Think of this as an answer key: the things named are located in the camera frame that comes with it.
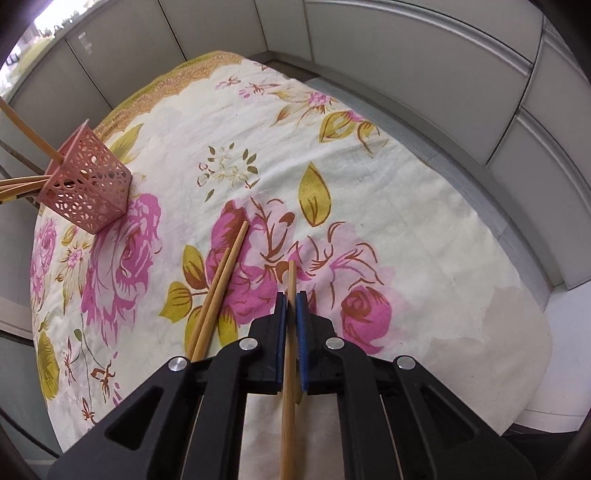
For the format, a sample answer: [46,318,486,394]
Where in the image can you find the wooden chopstick pair on cloth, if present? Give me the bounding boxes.
[191,222,250,361]

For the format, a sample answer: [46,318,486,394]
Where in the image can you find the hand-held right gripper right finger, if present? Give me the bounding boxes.
[295,291,532,480]

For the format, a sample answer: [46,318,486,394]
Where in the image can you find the kitchen window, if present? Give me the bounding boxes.
[0,0,93,65]

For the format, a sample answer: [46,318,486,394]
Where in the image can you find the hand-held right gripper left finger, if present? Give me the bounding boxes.
[47,292,289,480]

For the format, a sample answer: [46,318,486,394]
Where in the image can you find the floral tablecloth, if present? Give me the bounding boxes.
[28,51,553,455]

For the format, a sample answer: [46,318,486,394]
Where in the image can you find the pink perforated utensil holder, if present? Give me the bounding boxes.
[37,119,133,234]

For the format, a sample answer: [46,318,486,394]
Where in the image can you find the grey kitchen cabinets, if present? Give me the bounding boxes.
[0,0,591,291]

